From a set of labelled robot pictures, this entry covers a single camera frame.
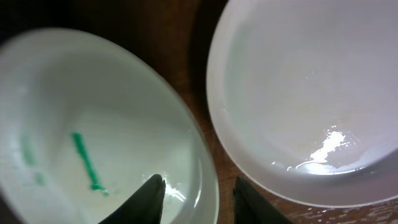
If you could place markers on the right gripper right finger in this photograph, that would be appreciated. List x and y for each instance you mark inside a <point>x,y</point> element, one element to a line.
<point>251,207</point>

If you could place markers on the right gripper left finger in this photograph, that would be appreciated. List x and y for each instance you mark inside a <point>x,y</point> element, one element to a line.
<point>144,206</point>

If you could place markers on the white plate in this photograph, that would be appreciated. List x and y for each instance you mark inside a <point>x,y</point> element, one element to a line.
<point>303,97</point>
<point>85,123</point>

